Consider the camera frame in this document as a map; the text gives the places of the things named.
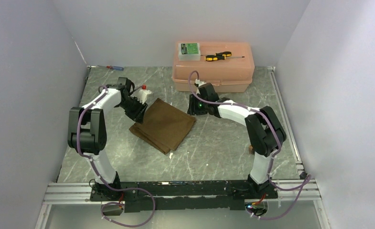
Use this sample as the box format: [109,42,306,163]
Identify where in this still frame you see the brown cloth napkin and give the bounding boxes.
[129,98,196,154]

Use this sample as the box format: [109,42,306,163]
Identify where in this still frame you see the yellow black screwdriver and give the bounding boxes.
[201,51,245,62]

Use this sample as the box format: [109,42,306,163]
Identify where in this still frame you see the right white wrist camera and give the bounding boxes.
[194,79,206,87]

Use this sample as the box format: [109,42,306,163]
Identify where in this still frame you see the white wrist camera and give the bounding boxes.
[131,84,152,104]
[194,79,206,87]

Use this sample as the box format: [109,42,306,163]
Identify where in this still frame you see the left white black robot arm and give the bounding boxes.
[67,77,152,200]

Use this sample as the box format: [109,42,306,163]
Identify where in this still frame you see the aluminium frame rail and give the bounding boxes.
[35,179,331,229]

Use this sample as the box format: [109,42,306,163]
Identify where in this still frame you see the green white small box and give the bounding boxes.
[177,42,201,61]

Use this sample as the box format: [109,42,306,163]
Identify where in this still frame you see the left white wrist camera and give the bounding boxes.
[131,84,152,104]

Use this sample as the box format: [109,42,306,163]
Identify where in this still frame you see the pink plastic storage box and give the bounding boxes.
[172,42,255,93]

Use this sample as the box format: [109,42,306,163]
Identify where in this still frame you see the blue red screwdriver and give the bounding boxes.
[99,65,124,71]

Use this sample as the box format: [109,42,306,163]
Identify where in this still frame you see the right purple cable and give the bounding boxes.
[188,71,312,221]

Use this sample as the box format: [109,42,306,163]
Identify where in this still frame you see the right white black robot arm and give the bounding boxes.
[188,80,287,198]

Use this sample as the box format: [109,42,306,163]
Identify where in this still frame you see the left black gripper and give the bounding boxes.
[118,97,148,125]

